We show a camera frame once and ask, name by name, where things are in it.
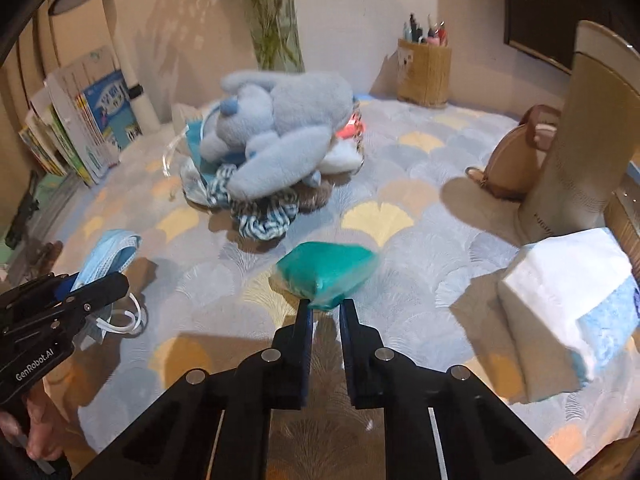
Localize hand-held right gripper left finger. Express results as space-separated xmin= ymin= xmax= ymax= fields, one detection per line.
xmin=75 ymin=299 xmax=315 ymax=480

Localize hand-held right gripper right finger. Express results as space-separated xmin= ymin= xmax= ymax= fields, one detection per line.
xmin=339 ymin=299 xmax=581 ymax=480

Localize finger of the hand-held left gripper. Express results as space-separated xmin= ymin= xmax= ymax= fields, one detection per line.
xmin=0 ymin=274 xmax=81 ymax=333
xmin=50 ymin=272 xmax=130 ymax=331

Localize blue face mask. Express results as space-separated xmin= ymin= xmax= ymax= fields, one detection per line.
xmin=72 ymin=230 xmax=148 ymax=351

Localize green soft packet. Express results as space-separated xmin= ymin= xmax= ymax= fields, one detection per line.
xmin=270 ymin=241 xmax=378 ymax=311

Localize pink soft packet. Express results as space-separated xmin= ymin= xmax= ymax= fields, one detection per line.
xmin=337 ymin=112 xmax=368 ymax=142

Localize person's left hand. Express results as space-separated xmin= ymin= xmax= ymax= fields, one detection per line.
xmin=0 ymin=392 xmax=67 ymax=463

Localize black gadget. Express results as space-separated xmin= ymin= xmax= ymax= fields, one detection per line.
xmin=5 ymin=170 xmax=41 ymax=248

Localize blue checked scrunchie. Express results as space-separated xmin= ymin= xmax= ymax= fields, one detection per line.
xmin=207 ymin=165 xmax=301 ymax=241

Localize brown furry scrunchie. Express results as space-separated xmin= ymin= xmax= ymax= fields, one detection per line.
xmin=230 ymin=180 xmax=333 ymax=216

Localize row of books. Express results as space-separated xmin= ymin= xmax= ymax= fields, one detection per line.
xmin=17 ymin=45 xmax=143 ymax=188

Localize white blue tissue pack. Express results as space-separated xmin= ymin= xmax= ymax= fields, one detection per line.
xmin=497 ymin=227 xmax=640 ymax=403

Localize blue plush toy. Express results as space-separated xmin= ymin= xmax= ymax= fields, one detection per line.
xmin=199 ymin=70 xmax=357 ymax=200

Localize brown round handbag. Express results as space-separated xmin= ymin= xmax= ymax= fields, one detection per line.
xmin=465 ymin=105 xmax=558 ymax=201

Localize cardboard pen holder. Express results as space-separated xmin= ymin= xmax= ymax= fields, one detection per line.
xmin=397 ymin=37 xmax=452 ymax=108

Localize beige tall appliance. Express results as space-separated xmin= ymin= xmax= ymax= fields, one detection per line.
xmin=517 ymin=20 xmax=640 ymax=243

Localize bunch of pens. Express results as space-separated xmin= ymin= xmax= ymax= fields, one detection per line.
xmin=404 ymin=12 xmax=448 ymax=47

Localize black wall television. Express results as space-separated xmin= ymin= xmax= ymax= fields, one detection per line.
xmin=502 ymin=0 xmax=640 ymax=73

